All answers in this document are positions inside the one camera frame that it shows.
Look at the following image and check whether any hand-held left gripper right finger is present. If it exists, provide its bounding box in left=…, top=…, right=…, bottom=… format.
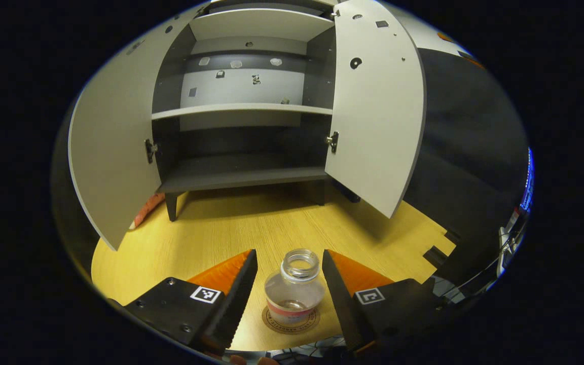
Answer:
left=321, top=248, right=447, bottom=355

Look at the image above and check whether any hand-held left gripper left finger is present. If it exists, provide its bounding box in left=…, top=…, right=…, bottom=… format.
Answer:
left=107, top=248, right=259, bottom=355

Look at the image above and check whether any clear bottle with pink label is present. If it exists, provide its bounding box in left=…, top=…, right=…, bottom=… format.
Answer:
left=264, top=248, right=326, bottom=326

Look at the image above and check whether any round brown coaster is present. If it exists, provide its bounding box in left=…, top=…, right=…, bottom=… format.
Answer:
left=262, top=304, right=321, bottom=335

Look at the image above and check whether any grey and white cabinet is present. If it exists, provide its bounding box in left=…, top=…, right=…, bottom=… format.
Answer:
left=150, top=0, right=341, bottom=222

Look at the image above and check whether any white door with headphone sticker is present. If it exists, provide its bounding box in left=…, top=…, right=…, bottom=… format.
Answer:
left=324, top=0, right=428, bottom=220

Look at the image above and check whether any white door with camera sticker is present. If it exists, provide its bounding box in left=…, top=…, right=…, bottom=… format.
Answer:
left=67, top=3, right=206, bottom=251

